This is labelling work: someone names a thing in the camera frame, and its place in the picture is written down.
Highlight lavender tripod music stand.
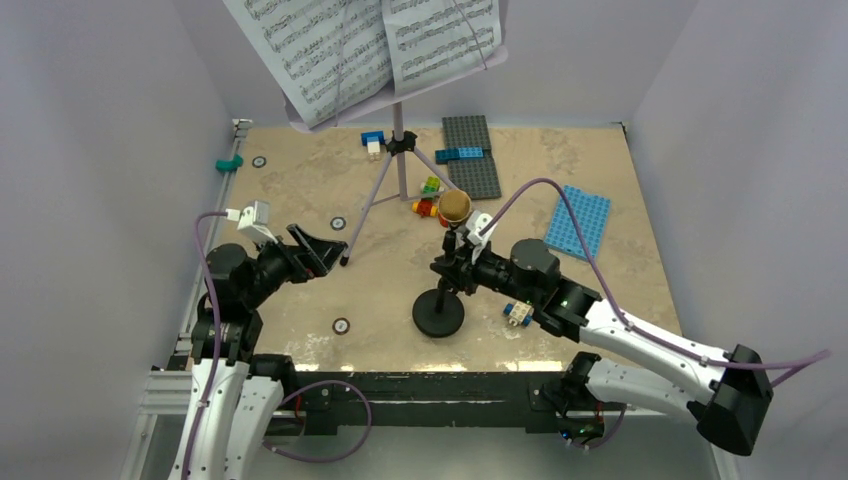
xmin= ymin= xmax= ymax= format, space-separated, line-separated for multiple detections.
xmin=281 ymin=0 xmax=510 ymax=268

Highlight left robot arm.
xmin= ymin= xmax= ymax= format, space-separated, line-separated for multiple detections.
xmin=169 ymin=222 xmax=347 ymax=479

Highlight blue lego bricks on baseplate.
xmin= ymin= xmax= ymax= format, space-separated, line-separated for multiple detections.
xmin=435 ymin=147 xmax=484 ymax=165

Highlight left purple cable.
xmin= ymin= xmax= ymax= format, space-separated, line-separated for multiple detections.
xmin=178 ymin=210 xmax=243 ymax=480

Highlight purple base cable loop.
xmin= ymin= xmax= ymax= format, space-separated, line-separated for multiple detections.
xmin=256 ymin=380 xmax=372 ymax=465

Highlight sheet music page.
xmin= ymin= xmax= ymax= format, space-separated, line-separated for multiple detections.
xmin=224 ymin=0 xmax=393 ymax=128
xmin=381 ymin=0 xmax=503 ymax=95

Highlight gold microphone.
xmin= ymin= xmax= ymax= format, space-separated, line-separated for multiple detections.
xmin=437 ymin=189 xmax=472 ymax=228

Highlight white blue lego car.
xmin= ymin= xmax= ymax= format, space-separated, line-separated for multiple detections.
xmin=503 ymin=301 xmax=534 ymax=327

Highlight blue and white lego brick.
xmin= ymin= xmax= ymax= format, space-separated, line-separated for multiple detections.
xmin=360 ymin=130 xmax=385 ymax=158

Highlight light blue lego baseplate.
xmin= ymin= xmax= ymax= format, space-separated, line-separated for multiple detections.
xmin=544 ymin=185 xmax=611 ymax=260

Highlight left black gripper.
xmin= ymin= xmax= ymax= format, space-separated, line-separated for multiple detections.
xmin=241 ymin=223 xmax=345 ymax=309

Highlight left sheet music page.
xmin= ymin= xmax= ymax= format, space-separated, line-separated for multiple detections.
xmin=224 ymin=0 xmax=393 ymax=128

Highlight black microphone stand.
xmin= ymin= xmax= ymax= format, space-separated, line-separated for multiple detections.
xmin=412 ymin=227 xmax=468 ymax=339

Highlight dark grey lego baseplate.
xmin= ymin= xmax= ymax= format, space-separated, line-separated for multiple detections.
xmin=442 ymin=115 xmax=502 ymax=200

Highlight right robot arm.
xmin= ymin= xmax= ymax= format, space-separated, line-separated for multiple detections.
xmin=430 ymin=239 xmax=774 ymax=456

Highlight green yellow lego brick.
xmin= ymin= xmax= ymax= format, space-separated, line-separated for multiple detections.
xmin=420 ymin=176 xmax=445 ymax=197

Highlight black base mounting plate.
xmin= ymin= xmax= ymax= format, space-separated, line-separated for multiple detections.
xmin=267 ymin=371 xmax=622 ymax=435

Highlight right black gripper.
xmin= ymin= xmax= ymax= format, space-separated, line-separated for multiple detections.
xmin=431 ymin=239 xmax=540 ymax=306

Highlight red yellow lego piece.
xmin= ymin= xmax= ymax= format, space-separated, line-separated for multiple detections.
xmin=412 ymin=198 xmax=438 ymax=217

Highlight teal clamp on rail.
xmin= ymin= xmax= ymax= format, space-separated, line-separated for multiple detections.
xmin=215 ymin=154 xmax=244 ymax=174

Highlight right sheet music page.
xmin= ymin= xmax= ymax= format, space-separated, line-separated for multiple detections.
xmin=381 ymin=0 xmax=503 ymax=95

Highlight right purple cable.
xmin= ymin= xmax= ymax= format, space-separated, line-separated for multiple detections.
xmin=478 ymin=177 xmax=831 ymax=389

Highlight aluminium frame rail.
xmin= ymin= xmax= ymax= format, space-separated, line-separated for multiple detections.
xmin=119 ymin=119 xmax=254 ymax=480

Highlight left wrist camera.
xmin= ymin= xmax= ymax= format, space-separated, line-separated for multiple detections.
xmin=237 ymin=200 xmax=275 ymax=248

